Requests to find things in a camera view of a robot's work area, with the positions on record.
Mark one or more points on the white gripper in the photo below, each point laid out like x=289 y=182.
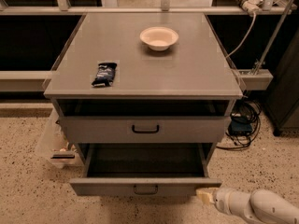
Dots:
x=224 y=199

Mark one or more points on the grey drawer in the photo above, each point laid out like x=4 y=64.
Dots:
x=144 y=129
x=143 y=170

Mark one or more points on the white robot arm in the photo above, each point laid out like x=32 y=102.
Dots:
x=258 y=207

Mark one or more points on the grey top drawer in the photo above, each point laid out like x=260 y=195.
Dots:
x=144 y=129

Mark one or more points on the grey drawer cabinet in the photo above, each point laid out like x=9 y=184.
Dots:
x=144 y=106

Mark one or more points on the blue electronics box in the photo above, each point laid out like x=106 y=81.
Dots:
x=241 y=129

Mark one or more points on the dark blue snack packet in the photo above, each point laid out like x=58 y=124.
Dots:
x=105 y=74

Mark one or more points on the clear plastic bin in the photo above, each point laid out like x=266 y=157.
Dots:
x=54 y=147

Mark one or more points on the white bowl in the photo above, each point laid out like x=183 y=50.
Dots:
x=159 y=38

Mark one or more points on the white power strip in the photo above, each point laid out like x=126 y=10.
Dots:
x=250 y=6

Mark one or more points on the grey metal rail frame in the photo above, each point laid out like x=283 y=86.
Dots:
x=130 y=10

